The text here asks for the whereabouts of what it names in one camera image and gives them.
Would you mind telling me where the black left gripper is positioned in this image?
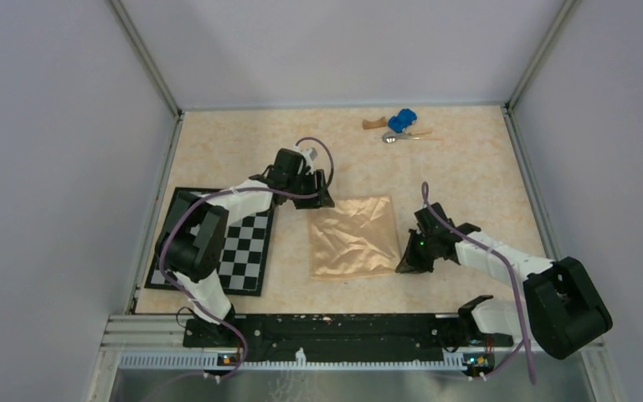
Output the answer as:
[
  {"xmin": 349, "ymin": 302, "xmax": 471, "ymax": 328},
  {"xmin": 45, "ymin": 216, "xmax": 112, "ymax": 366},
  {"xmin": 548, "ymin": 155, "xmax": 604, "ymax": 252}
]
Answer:
[{"xmin": 285, "ymin": 168, "xmax": 334, "ymax": 209}]

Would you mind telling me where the orange cloth napkin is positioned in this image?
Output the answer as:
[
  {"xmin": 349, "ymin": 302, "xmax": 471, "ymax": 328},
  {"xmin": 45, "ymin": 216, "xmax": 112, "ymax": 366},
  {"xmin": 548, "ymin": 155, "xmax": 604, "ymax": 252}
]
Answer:
[{"xmin": 307, "ymin": 195, "xmax": 400, "ymax": 281}]

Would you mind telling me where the silver metal spoon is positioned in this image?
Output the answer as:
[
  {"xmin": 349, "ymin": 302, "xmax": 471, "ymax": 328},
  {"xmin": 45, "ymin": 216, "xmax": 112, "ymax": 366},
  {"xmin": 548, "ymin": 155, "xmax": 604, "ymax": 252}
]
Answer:
[{"xmin": 380, "ymin": 131, "xmax": 430, "ymax": 144}]

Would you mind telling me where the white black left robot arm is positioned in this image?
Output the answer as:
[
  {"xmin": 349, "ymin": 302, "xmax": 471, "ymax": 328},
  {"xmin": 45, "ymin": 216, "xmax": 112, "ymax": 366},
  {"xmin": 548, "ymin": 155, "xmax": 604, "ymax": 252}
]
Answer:
[{"xmin": 155, "ymin": 147, "xmax": 335, "ymax": 346}]

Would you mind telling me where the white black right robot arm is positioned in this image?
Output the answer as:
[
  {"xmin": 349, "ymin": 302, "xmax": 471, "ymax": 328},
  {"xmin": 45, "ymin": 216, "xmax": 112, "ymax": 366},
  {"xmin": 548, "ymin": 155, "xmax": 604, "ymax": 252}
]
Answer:
[{"xmin": 395, "ymin": 203, "xmax": 614, "ymax": 359}]

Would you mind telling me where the small brown wooden piece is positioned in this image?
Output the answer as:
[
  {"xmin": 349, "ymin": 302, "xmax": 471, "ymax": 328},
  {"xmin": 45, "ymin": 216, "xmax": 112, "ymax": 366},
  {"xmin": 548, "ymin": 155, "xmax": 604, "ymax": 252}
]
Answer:
[{"xmin": 362, "ymin": 116, "xmax": 388, "ymax": 130}]

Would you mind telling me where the blue toy car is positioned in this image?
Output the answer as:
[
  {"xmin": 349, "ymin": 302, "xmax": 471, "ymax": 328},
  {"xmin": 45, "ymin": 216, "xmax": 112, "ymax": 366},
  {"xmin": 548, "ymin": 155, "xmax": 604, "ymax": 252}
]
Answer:
[{"xmin": 387, "ymin": 108, "xmax": 417, "ymax": 133}]

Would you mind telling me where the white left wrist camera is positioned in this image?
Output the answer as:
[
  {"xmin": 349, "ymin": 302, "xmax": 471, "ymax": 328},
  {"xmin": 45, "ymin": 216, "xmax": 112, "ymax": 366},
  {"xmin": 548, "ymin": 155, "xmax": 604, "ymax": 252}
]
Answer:
[{"xmin": 300, "ymin": 147, "xmax": 318, "ymax": 170}]

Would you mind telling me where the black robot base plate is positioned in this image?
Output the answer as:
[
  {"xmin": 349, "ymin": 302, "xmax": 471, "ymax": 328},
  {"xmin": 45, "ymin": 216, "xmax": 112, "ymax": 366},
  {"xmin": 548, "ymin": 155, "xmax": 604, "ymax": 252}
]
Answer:
[{"xmin": 183, "ymin": 313, "xmax": 514, "ymax": 363}]

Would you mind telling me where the aluminium front frame rail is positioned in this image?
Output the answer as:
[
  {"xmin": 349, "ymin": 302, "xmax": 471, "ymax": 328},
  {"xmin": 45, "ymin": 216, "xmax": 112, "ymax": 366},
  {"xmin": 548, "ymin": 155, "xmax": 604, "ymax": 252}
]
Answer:
[{"xmin": 86, "ymin": 314, "xmax": 625, "ymax": 401}]

